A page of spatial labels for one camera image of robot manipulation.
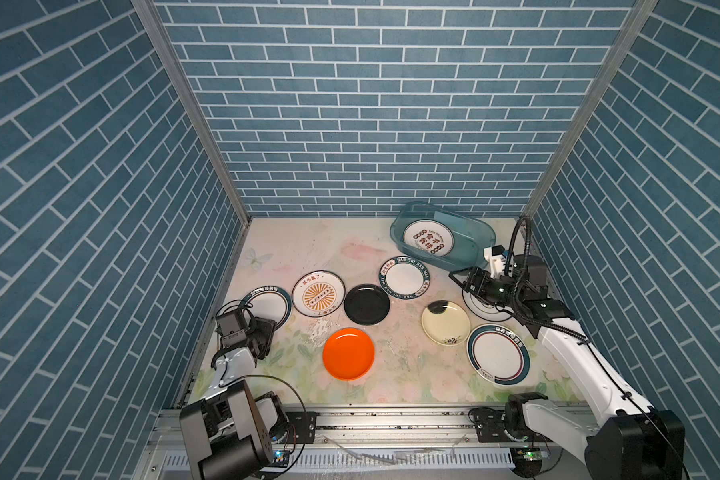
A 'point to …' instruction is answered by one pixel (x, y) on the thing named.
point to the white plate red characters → (429, 237)
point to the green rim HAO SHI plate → (404, 277)
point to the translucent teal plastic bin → (472, 235)
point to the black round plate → (366, 304)
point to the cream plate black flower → (446, 323)
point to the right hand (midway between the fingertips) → (454, 275)
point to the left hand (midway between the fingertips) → (273, 322)
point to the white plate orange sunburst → (318, 293)
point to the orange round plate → (348, 353)
